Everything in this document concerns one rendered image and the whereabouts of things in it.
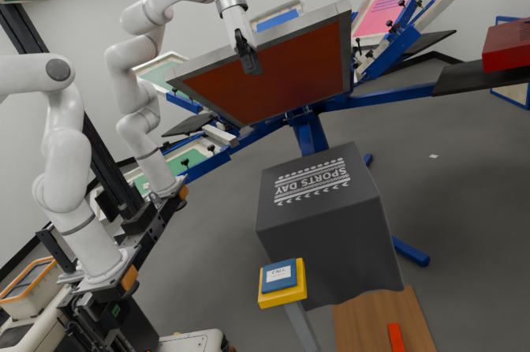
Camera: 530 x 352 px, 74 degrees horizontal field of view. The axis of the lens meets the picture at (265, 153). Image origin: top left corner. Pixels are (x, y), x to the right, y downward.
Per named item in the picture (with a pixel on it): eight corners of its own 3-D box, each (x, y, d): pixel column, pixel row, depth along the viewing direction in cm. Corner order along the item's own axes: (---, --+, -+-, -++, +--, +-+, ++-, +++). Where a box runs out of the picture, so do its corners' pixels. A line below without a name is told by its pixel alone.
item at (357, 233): (408, 291, 131) (381, 196, 116) (292, 318, 139) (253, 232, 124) (405, 285, 134) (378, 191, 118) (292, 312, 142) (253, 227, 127)
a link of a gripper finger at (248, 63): (237, 47, 85) (245, 74, 86) (233, 46, 82) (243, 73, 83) (248, 43, 85) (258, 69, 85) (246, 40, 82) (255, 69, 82)
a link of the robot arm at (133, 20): (120, 73, 114) (151, 60, 125) (165, 55, 102) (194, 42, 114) (93, 24, 108) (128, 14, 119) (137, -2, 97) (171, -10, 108)
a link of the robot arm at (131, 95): (87, 40, 109) (130, 27, 123) (111, 144, 130) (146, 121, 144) (123, 48, 104) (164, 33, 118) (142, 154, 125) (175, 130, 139)
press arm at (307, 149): (327, 213, 134) (322, 200, 131) (311, 218, 135) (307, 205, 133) (307, 114, 247) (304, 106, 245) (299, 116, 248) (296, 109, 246)
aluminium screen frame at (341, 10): (352, 9, 98) (347, -3, 98) (164, 81, 108) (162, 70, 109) (350, 90, 174) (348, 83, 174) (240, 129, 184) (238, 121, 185)
